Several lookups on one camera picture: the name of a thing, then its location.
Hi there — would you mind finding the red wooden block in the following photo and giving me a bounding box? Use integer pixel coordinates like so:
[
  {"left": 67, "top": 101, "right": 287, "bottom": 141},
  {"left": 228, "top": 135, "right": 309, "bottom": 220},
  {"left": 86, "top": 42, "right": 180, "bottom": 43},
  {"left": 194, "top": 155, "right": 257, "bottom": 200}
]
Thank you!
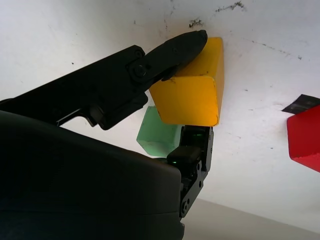
[{"left": 286, "top": 104, "right": 320, "bottom": 174}]

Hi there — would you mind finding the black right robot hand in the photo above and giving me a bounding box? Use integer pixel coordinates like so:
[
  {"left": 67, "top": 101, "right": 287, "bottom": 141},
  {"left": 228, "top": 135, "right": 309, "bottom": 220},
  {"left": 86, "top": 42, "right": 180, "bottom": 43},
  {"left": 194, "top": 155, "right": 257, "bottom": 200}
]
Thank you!
[{"left": 0, "top": 29, "right": 215, "bottom": 240}]

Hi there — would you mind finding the black tape mark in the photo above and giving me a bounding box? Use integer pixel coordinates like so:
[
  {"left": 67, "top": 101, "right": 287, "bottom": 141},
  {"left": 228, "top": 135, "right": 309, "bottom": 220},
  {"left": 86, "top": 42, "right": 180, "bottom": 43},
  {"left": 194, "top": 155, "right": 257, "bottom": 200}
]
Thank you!
[{"left": 281, "top": 94, "right": 320, "bottom": 114}]

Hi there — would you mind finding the yellow wooden block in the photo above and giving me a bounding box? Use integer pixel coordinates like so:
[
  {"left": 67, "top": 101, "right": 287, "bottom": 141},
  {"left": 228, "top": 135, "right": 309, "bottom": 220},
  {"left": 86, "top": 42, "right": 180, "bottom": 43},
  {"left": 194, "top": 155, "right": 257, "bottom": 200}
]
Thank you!
[{"left": 148, "top": 36, "right": 225, "bottom": 127}]

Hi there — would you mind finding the green wooden block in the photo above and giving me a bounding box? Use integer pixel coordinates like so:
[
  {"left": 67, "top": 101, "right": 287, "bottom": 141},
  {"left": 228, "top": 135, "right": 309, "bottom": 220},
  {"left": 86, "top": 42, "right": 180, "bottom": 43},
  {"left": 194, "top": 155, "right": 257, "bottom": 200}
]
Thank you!
[{"left": 136, "top": 105, "right": 184, "bottom": 159}]

